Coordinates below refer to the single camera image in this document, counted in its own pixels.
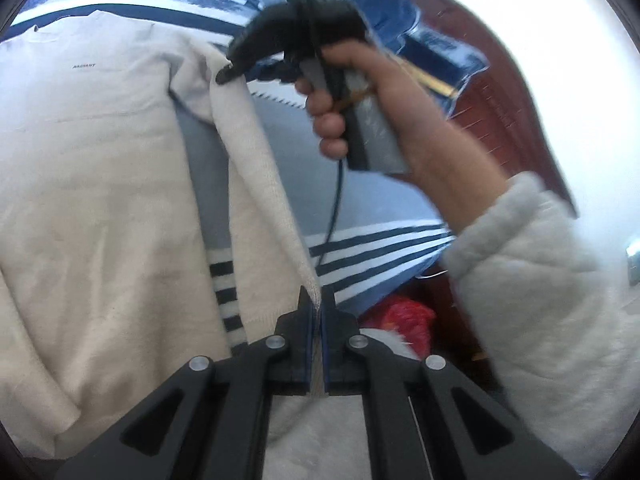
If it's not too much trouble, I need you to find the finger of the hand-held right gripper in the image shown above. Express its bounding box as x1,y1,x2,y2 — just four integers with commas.
215,55,301,85

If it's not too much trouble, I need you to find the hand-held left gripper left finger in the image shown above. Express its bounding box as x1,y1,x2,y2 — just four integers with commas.
55,286,317,480

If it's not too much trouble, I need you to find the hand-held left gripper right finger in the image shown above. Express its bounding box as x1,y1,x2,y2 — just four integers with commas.
321,286,577,480

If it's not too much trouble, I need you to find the cream knit sweater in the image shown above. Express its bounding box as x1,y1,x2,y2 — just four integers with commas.
0,9,322,462

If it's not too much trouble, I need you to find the person's right forearm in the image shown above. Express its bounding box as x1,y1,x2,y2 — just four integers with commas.
392,100,640,478

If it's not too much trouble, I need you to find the person's right hand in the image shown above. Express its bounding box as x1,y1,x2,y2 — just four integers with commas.
294,40,431,160

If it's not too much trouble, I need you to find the red plastic bag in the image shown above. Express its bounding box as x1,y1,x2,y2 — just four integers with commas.
359,294,437,361

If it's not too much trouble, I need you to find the blue printed pillow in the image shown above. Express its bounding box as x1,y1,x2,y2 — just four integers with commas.
345,0,492,177

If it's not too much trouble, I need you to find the grey striped bedspread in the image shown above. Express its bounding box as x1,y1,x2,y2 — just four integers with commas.
0,0,457,351

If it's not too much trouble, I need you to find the reddish wooden headboard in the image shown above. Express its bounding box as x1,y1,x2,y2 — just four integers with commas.
415,0,582,396

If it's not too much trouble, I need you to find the black cable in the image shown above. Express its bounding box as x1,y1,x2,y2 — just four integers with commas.
316,156,347,268

